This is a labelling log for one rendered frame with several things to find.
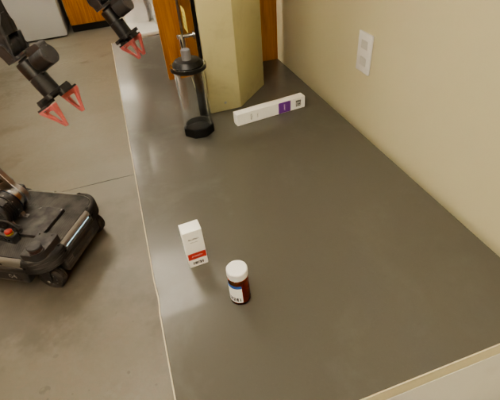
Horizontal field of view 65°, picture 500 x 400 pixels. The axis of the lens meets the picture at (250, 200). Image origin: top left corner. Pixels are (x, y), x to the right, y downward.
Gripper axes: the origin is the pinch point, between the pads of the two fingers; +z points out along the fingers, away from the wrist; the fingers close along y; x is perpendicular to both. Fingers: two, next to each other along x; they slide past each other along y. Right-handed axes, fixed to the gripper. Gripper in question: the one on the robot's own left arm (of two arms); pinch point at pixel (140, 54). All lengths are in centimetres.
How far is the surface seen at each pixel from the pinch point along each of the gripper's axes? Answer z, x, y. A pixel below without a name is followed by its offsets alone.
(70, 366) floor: 79, 73, -84
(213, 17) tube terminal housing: 2, -46, -25
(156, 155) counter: 23, -18, -55
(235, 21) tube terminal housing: 7, -50, -20
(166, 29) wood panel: -1.8, -15.5, 1.5
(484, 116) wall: 43, -102, -66
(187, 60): 6, -39, -40
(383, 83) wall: 40, -84, -37
